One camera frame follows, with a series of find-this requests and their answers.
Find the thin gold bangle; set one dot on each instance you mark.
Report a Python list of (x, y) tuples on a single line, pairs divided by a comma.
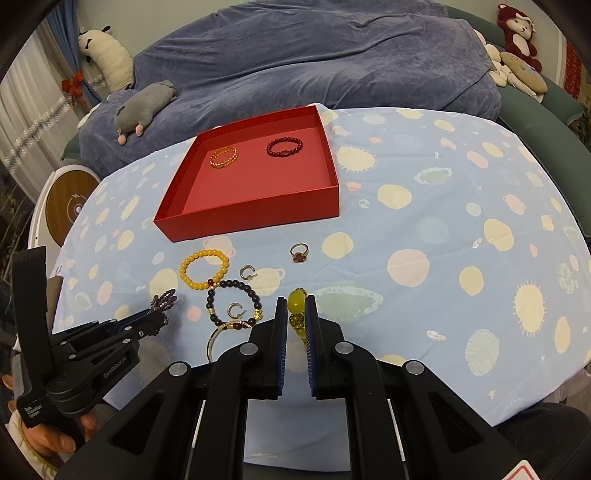
[(211, 344)]

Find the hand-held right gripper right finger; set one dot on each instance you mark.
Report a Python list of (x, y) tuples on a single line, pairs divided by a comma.
[(310, 344)]

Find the red and white card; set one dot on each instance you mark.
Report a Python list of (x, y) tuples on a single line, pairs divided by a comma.
[(524, 474)]

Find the white plush toy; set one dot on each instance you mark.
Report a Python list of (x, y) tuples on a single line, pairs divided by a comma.
[(496, 69)]

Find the blue velvet blanket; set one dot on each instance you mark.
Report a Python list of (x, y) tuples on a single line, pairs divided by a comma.
[(300, 60)]

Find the red hanging decoration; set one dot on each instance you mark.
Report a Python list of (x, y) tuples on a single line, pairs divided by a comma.
[(573, 69)]

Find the red bow tie-back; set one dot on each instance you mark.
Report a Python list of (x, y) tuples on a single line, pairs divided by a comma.
[(73, 85)]

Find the dark cloth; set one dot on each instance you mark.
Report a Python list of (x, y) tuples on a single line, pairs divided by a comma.
[(554, 429)]

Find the silver hoop earring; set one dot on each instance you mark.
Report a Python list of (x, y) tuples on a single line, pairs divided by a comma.
[(230, 310), (241, 272)]

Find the teal padded headboard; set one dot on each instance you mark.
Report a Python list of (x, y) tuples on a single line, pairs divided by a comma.
[(540, 115)]

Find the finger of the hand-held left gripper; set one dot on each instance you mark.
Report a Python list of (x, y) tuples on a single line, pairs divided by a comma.
[(147, 325), (117, 325)]

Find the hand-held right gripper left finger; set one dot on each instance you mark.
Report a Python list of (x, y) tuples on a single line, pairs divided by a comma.
[(280, 337)]

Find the grey plush mouse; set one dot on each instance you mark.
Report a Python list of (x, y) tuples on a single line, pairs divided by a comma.
[(145, 104)]

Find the red plush monkey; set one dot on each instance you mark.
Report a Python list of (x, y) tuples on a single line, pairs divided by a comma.
[(519, 34)]

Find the white sheer curtain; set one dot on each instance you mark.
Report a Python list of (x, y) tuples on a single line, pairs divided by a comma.
[(27, 115)]

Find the round white wooden side table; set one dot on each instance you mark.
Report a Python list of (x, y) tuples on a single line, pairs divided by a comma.
[(64, 207)]

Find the person's left hand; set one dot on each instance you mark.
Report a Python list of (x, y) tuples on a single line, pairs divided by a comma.
[(53, 438)]

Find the beige round plush cushion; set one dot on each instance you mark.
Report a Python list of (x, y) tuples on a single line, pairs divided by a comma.
[(524, 71)]

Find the red shallow box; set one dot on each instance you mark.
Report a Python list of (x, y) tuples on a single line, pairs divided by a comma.
[(258, 180)]

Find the white plush sheep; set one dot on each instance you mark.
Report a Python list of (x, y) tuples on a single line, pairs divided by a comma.
[(113, 62)]

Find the light blue planet print cloth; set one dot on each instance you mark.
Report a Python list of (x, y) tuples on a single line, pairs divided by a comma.
[(415, 230)]

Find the blue curtain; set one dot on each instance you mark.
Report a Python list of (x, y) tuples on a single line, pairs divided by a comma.
[(69, 41)]

